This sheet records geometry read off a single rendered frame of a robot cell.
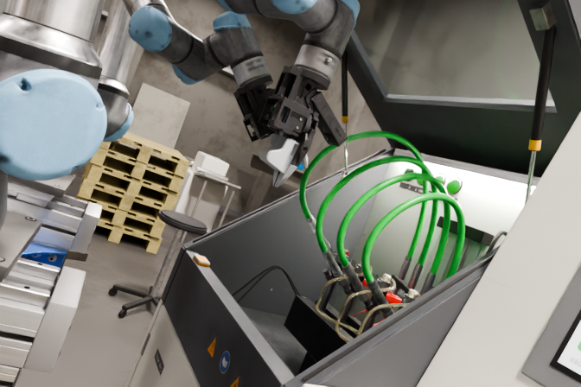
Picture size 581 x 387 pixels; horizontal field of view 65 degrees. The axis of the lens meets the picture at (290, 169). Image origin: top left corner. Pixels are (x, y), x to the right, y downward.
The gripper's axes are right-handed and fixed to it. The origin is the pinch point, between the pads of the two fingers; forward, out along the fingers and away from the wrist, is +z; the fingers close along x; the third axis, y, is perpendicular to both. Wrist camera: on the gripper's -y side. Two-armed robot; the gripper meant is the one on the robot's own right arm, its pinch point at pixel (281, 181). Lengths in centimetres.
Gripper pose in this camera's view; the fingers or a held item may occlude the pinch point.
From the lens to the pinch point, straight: 84.1
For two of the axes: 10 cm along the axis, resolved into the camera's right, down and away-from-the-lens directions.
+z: -3.7, 9.3, -0.1
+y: -8.2, -3.3, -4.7
